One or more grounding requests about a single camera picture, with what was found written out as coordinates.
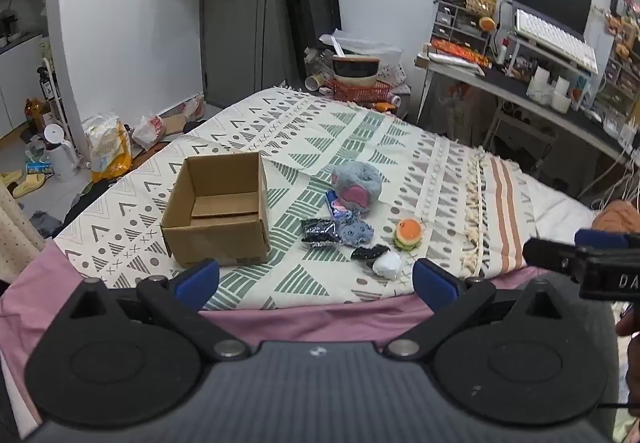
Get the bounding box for grey drawer organizer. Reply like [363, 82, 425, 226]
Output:
[597, 54, 640, 118]
[431, 0, 495, 54]

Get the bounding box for pink bed sheet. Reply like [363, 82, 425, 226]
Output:
[0, 243, 621, 426]

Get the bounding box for yellow slippers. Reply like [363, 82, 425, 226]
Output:
[0, 169, 47, 200]

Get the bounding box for white wire rack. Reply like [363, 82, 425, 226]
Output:
[36, 40, 81, 164]

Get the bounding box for black flat monitor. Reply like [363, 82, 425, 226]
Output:
[281, 0, 344, 80]

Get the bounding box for blue snack packet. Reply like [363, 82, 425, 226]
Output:
[325, 189, 352, 225]

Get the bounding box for person's right hand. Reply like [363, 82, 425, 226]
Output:
[616, 308, 640, 401]

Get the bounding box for white cups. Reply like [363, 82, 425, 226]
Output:
[526, 67, 573, 114]

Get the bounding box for white quilt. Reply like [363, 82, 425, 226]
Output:
[520, 170, 603, 236]

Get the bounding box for white keyboard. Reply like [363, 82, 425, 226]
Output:
[514, 9, 599, 74]

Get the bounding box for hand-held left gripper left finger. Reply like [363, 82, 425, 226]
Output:
[66, 259, 252, 364]

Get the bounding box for grey fluffy plush toy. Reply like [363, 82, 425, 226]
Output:
[331, 161, 385, 214]

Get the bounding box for small blue-grey plush toy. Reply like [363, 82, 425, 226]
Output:
[336, 212, 374, 247]

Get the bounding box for grey door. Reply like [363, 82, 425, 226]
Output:
[199, 0, 321, 110]

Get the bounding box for yellow feed bag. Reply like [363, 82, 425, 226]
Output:
[81, 114, 134, 182]

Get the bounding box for white desk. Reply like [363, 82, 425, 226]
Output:
[414, 54, 640, 166]

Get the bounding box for clear plastic bag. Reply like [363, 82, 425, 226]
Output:
[320, 29, 404, 84]

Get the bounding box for red plastic basket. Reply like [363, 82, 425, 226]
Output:
[327, 78, 394, 104]

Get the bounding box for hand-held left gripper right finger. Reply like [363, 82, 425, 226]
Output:
[384, 259, 572, 363]

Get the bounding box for patterned white green blanket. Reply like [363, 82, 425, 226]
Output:
[52, 85, 540, 312]

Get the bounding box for white red plastic bag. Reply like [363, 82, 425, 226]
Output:
[181, 94, 207, 122]
[131, 114, 167, 150]

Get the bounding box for brown cardboard box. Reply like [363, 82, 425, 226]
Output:
[160, 151, 272, 269]

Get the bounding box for black silver foil packet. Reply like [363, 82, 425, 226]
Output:
[300, 218, 342, 250]

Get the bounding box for orange snack packet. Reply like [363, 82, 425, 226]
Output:
[430, 39, 494, 70]

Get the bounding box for orange-brown cloth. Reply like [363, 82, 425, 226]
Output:
[592, 200, 640, 235]

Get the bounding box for white kettle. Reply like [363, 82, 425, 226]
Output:
[42, 124, 80, 182]

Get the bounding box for dark clothes pile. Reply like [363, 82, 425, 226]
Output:
[29, 178, 118, 240]

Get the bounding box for burger plush toy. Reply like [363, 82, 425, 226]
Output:
[393, 218, 426, 252]

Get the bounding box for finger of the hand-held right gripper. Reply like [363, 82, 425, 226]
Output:
[522, 237, 588, 285]
[574, 229, 630, 252]

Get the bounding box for brown bottle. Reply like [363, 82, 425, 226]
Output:
[24, 98, 52, 134]

